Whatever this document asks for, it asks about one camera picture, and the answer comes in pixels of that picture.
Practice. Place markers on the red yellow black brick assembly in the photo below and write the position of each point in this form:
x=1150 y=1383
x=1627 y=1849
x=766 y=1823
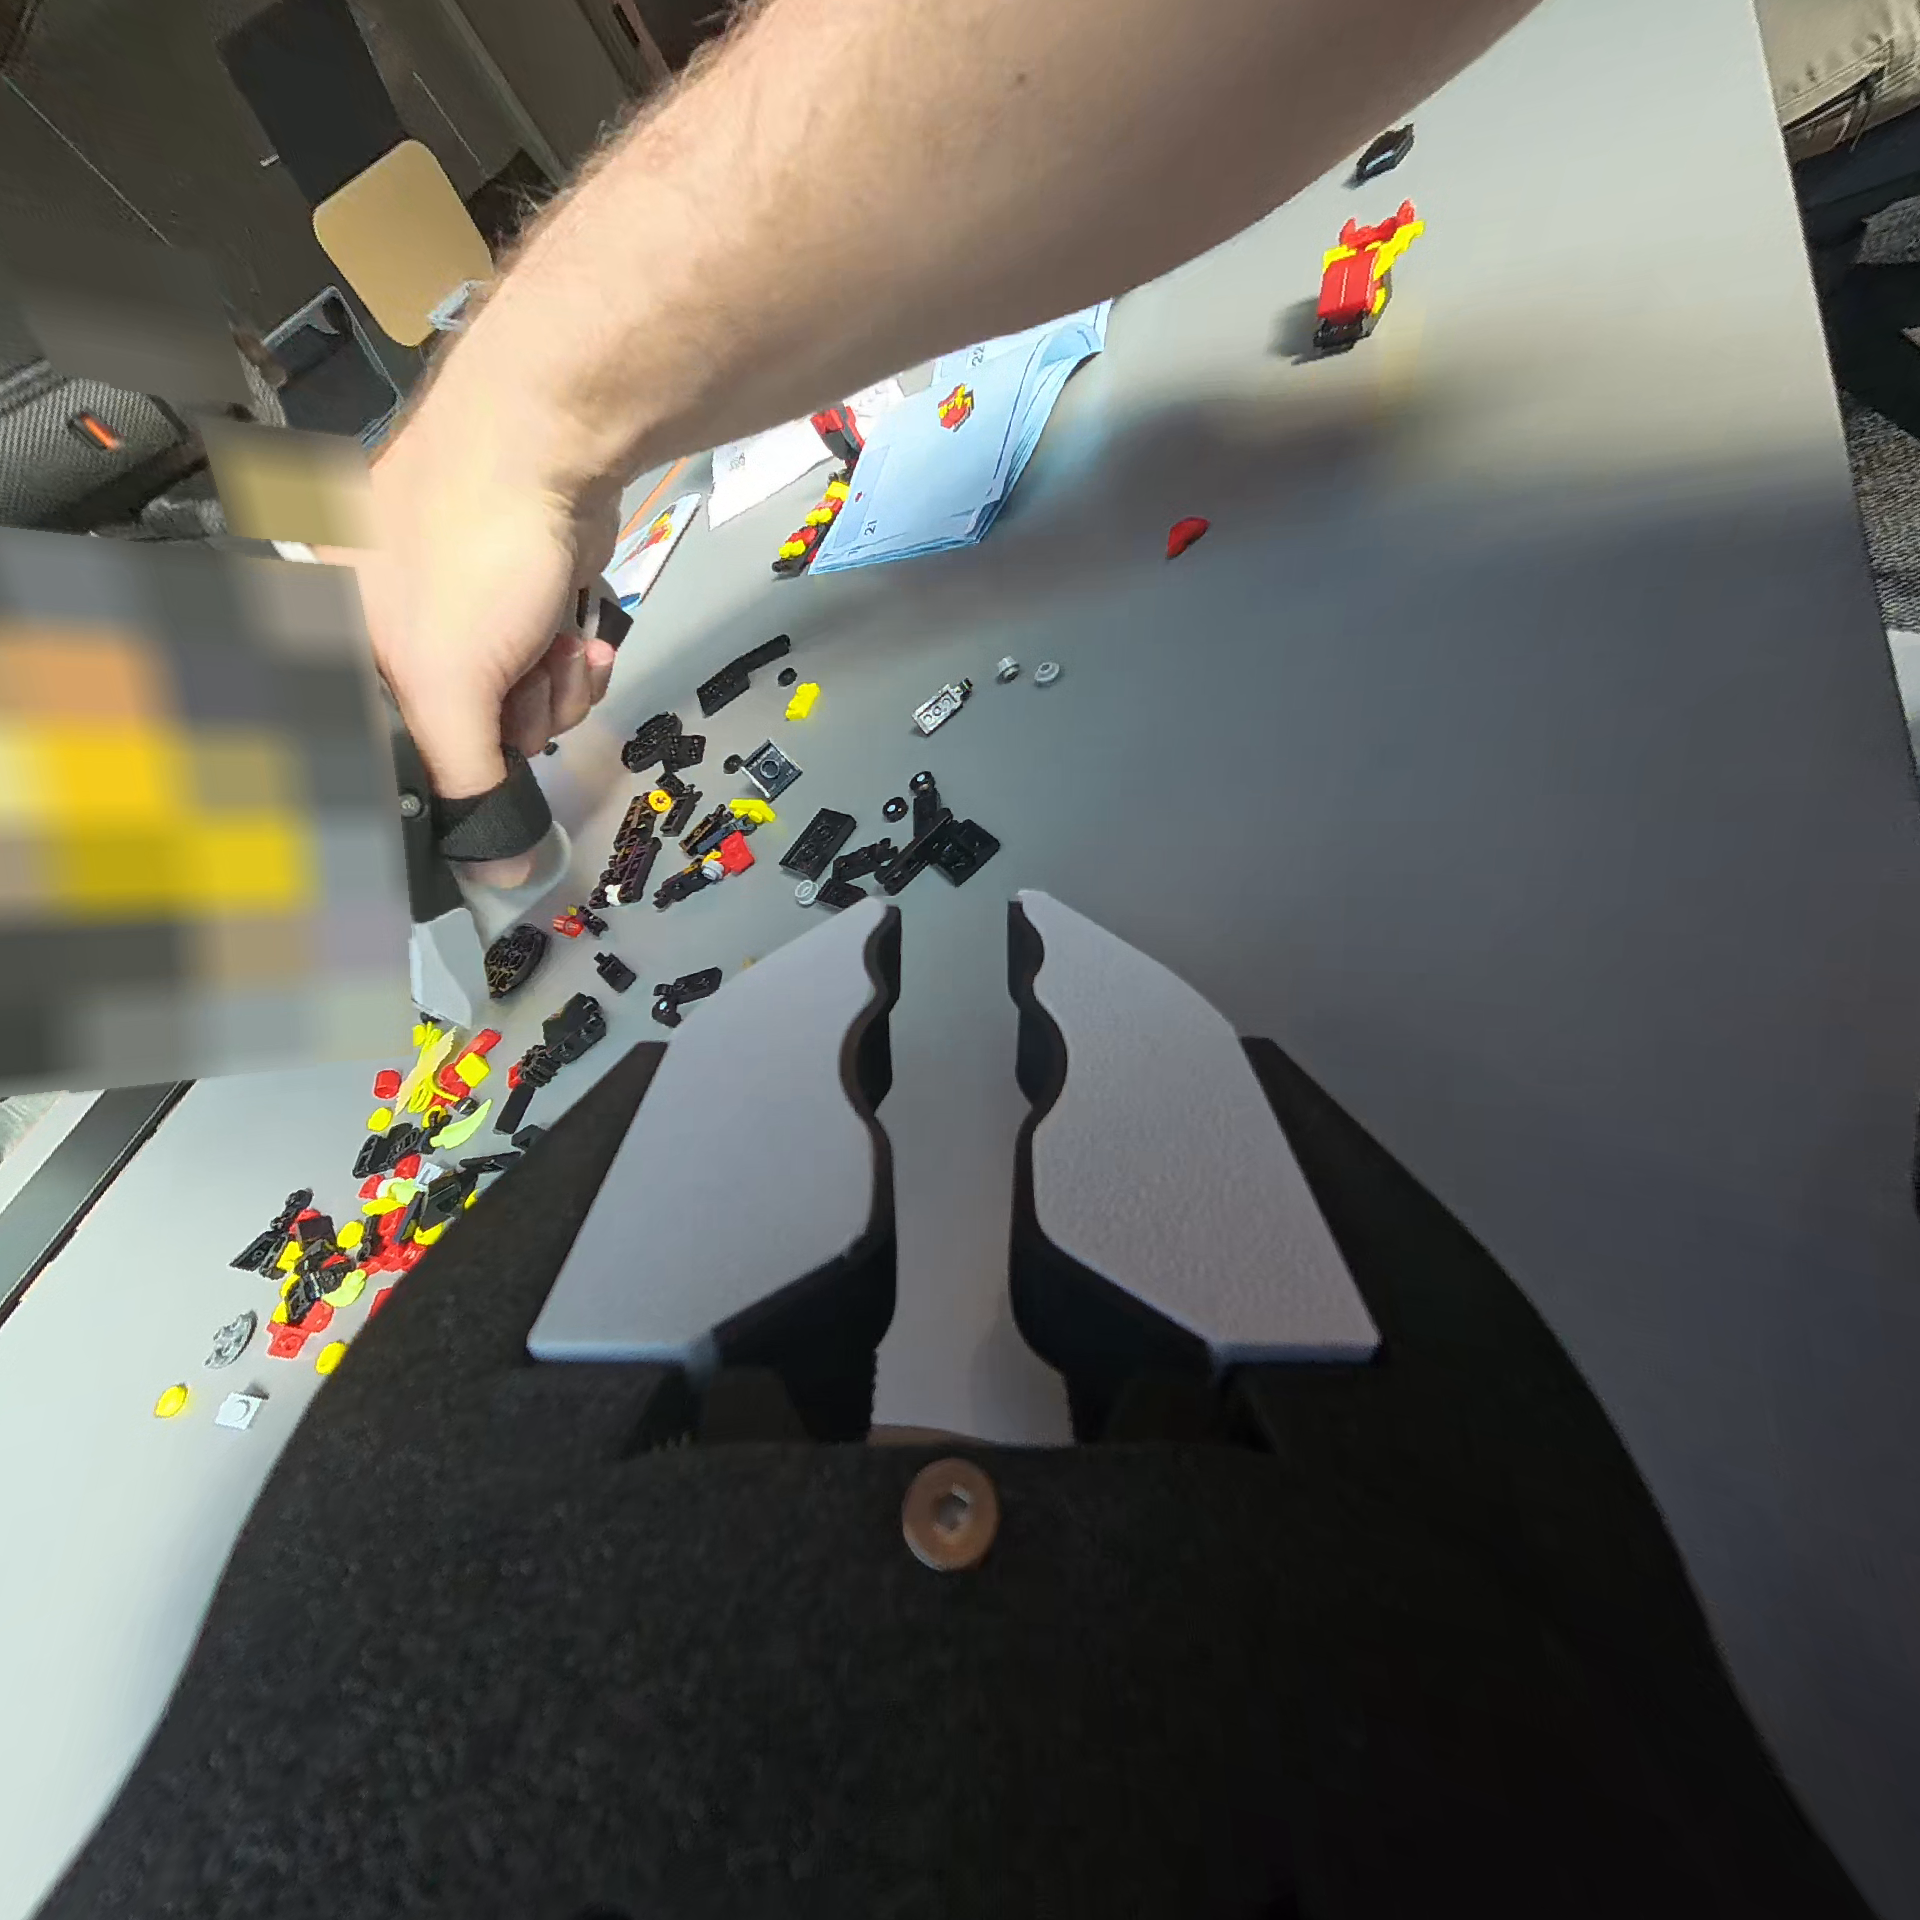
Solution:
x=814 y=529

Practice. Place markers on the small orange blue leaflet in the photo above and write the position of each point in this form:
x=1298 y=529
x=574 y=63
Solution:
x=652 y=542

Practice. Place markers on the tan chair backrest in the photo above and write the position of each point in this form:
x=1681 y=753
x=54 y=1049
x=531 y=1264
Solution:
x=404 y=241

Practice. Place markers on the person's right hand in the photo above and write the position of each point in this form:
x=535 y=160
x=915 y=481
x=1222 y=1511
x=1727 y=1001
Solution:
x=481 y=586

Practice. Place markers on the red black toy brick assembly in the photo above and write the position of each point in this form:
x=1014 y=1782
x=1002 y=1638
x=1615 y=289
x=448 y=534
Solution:
x=836 y=432

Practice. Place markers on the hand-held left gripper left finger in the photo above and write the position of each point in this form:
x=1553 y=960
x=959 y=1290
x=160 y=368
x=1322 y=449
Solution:
x=720 y=1172

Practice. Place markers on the small red toy brick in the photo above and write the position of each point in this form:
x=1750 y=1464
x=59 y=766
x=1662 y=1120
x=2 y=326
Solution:
x=1186 y=537

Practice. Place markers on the light blue instruction booklet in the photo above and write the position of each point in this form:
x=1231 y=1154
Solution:
x=931 y=481

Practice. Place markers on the grey desk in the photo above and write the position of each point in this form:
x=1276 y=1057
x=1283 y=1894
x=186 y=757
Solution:
x=1425 y=750

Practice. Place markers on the white printed paper sheet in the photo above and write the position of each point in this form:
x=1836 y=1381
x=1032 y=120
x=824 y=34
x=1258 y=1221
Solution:
x=763 y=458

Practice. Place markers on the light grey toy brick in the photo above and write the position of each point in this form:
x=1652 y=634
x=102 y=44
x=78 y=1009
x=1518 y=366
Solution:
x=939 y=706

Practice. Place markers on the pile of small toy bricks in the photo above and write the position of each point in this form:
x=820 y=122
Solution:
x=819 y=844

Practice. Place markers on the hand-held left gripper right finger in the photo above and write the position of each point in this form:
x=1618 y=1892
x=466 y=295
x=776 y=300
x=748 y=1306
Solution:
x=1184 y=1185

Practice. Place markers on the black bag with orange tag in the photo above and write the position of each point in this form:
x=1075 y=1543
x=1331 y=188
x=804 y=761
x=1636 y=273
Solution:
x=89 y=442

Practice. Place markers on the red yellow toy brick model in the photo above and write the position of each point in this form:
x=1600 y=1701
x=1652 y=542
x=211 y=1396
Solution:
x=1350 y=284

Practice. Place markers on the person's right forearm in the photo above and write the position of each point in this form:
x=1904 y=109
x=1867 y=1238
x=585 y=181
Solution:
x=900 y=196

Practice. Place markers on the black toy brick piece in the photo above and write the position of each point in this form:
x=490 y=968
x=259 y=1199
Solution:
x=1384 y=154

